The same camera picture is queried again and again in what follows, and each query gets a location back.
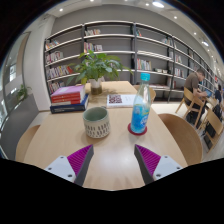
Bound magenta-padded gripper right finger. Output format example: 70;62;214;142
133;143;184;185

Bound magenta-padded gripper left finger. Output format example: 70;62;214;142
44;143;95;187

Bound clear bottle with blue cap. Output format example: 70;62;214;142
129;72;152;134

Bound round-backed wooden chair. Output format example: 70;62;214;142
133;84;157;104
14;124;42;163
157;113;204;167

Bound flat round red coaster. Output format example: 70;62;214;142
127;122;148;137

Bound black backpack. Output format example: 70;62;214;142
203;103;224;150

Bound grey-green patterned ceramic mug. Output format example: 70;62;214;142
82;106;111;139

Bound navy blue book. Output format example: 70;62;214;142
49;94;90;115

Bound purple book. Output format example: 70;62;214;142
50;84;86;98

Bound white magazine with patterned cover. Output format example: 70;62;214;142
106;93;138;109

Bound small green plant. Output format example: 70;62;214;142
16;83;33;101

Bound laptop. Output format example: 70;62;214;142
203;88;214;98

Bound person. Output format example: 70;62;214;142
214;83;224;105
184;68;209;128

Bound green potted plant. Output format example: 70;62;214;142
65;49;134;95

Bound grey shelf unit with books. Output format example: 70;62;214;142
44;20;218;103

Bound round ceiling lights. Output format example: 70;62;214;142
58;0;211;48

